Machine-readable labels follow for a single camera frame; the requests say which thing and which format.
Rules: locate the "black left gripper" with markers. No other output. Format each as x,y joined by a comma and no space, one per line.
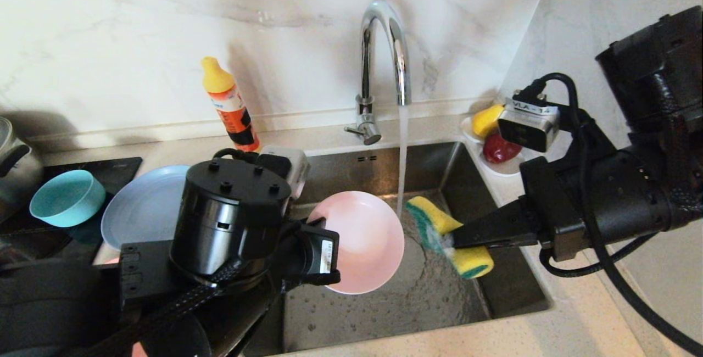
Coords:
307,252

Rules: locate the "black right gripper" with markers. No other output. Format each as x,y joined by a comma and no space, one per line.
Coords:
615,203

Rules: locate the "yellow sponge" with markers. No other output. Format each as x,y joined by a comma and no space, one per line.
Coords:
472,261

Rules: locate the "small light pink plate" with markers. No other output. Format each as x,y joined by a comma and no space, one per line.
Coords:
368,241

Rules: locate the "orange dish soap bottle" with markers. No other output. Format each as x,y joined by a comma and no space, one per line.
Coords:
233,115

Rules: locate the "blue plate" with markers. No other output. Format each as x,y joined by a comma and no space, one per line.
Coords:
143,208

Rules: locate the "teal bowl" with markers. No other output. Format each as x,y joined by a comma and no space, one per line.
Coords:
66,197

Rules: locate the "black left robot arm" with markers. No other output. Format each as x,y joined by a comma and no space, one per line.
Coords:
230,219

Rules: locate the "stainless steel sink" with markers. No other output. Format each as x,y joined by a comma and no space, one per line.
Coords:
384,313

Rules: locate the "white fruit dish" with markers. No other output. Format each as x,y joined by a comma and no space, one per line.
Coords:
508,169

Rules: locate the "dark red apple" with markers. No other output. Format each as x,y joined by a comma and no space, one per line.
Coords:
497,151

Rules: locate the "yellow pear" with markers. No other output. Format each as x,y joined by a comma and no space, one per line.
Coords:
486,121

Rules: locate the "large salmon pink plate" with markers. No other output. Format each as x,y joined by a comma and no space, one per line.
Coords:
137,350

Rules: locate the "chrome gooseneck faucet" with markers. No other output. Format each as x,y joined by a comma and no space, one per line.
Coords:
366,71

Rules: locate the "black induction cooktop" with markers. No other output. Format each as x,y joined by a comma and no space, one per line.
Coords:
115,167

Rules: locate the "stainless steel pot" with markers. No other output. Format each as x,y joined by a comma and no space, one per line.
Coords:
22,181

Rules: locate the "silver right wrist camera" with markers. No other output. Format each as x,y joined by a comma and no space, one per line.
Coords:
527,126

